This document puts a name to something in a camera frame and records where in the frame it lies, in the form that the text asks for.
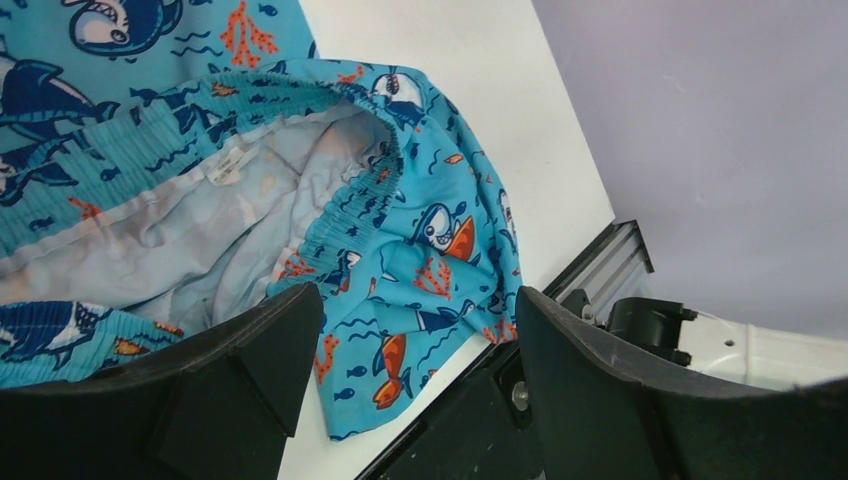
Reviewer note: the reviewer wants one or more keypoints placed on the teal shark print shorts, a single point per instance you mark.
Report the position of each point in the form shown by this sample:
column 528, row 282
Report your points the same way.
column 168, row 165

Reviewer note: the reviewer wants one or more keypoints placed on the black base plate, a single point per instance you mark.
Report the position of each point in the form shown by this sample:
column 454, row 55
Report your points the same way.
column 481, row 426

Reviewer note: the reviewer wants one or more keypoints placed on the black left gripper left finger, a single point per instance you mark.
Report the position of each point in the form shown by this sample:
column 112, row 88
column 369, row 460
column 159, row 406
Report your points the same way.
column 218, row 405

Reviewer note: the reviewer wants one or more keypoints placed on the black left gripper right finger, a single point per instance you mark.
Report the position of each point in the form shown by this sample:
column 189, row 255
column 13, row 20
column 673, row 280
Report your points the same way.
column 607, row 409

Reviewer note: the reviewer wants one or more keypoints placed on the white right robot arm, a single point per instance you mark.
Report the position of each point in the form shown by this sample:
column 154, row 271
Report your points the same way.
column 737, row 352

